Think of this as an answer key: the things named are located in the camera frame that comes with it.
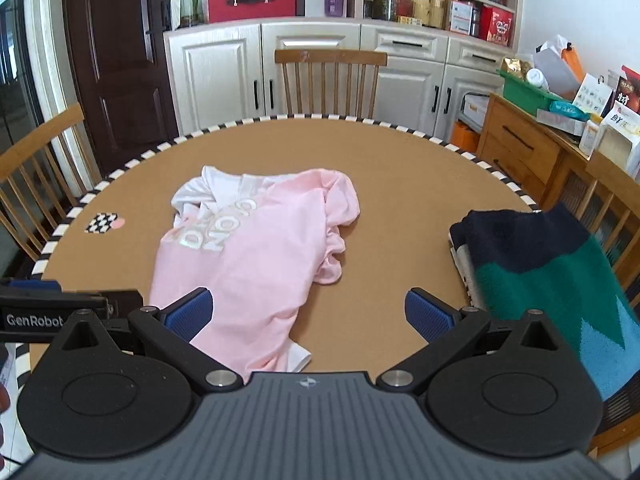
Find orange paper bag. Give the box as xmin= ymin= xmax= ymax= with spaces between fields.
xmin=560 ymin=47 xmax=586 ymax=79

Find wooden sideboard with drawers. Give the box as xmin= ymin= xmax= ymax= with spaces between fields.
xmin=475 ymin=92 xmax=640 ymax=221

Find yellow cans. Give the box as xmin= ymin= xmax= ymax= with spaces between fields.
xmin=411 ymin=0 xmax=447 ymax=29

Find wooden spindle-back chair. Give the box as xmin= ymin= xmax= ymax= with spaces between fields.
xmin=274 ymin=49 xmax=389 ymax=117
xmin=539 ymin=151 xmax=640 ymax=292
xmin=0 ymin=104 xmax=103 ymax=263

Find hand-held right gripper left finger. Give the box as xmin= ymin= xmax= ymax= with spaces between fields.
xmin=47 ymin=287 xmax=249 ymax=395

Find teal wipes packet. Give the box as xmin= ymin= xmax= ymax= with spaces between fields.
xmin=549 ymin=100 xmax=594 ymax=121

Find white printed carton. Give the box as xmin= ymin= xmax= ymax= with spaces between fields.
xmin=572 ymin=72 xmax=616 ymax=114

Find dark red box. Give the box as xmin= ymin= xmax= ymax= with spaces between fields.
xmin=616 ymin=65 xmax=640 ymax=113

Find dark brown door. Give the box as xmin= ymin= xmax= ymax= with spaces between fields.
xmin=62 ymin=0 xmax=181 ymax=176

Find red storage box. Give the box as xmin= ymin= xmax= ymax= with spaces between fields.
xmin=206 ymin=0 xmax=299 ymax=24

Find white and red box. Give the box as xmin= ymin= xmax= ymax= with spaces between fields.
xmin=448 ymin=0 xmax=483 ymax=36

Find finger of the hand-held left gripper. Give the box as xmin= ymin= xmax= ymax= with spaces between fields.
xmin=106 ymin=288 xmax=144 ymax=330

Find checkered sticker with pink dot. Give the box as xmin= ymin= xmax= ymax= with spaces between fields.
xmin=84 ymin=212 xmax=125 ymax=235

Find white paper bag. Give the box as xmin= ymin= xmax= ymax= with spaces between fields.
xmin=534 ymin=35 xmax=583 ymax=99

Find orange box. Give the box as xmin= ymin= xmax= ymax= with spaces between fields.
xmin=450 ymin=120 xmax=484 ymax=154

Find white cabinet with shelves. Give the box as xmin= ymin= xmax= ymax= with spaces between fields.
xmin=164 ymin=0 xmax=527 ymax=143

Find green plastic bin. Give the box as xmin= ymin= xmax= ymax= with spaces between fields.
xmin=497 ymin=70 xmax=566 ymax=116

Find white milk carton box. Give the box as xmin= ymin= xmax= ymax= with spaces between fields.
xmin=597 ymin=105 xmax=640 ymax=182

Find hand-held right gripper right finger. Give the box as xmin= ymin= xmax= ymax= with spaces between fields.
xmin=376 ymin=287 xmax=571 ymax=395

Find white cardboard box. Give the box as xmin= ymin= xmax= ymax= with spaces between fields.
xmin=457 ymin=92 xmax=494 ymax=128

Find navy green blue knit sweater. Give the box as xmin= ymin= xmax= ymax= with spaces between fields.
xmin=448 ymin=203 xmax=640 ymax=403

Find pink and white t-shirt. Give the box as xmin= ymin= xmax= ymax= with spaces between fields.
xmin=149 ymin=165 xmax=362 ymax=375

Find glass sliding door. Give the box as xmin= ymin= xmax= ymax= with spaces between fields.
xmin=0 ymin=0 xmax=45 ymax=171

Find gold foil bag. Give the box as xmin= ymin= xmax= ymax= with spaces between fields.
xmin=501 ymin=56 xmax=534 ymax=81

